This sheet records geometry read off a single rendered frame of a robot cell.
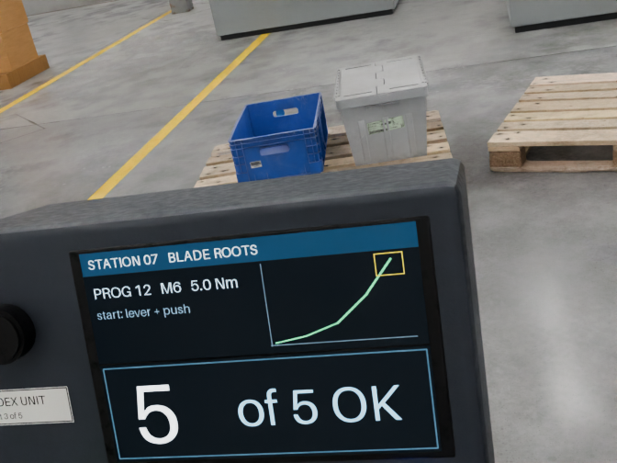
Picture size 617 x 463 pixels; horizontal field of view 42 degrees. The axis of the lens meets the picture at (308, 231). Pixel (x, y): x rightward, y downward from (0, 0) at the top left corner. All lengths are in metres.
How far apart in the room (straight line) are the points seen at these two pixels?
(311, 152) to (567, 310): 1.45
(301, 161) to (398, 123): 0.46
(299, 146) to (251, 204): 3.20
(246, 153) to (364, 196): 3.25
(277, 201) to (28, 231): 0.13
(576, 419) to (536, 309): 0.55
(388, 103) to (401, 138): 0.18
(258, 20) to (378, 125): 4.69
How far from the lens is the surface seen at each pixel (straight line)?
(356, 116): 3.51
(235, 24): 8.18
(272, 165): 3.60
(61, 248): 0.40
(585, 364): 2.40
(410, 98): 3.49
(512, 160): 3.68
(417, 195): 0.35
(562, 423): 2.19
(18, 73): 8.54
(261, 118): 4.15
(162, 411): 0.40
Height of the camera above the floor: 1.39
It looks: 24 degrees down
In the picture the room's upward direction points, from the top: 12 degrees counter-clockwise
